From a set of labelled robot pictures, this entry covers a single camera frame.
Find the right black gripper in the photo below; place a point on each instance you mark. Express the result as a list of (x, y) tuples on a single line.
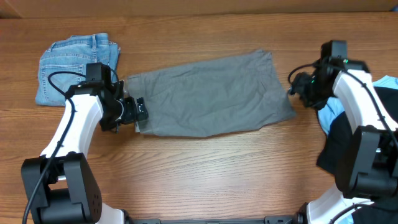
[(298, 87)]

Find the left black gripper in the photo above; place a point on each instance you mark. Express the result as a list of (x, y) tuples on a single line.
[(131, 113)]

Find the grey shorts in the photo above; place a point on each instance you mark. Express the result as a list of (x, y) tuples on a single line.
[(232, 94)]

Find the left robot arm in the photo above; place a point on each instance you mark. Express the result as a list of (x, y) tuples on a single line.
[(59, 184)]

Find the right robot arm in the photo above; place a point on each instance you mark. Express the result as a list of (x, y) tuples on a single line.
[(367, 173)]

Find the light blue t-shirt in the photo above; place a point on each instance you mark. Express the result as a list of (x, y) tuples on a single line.
[(333, 107)]

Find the black garment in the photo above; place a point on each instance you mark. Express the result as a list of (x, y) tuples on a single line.
[(337, 143)]

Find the folded blue denim jeans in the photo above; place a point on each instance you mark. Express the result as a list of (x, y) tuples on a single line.
[(61, 64)]

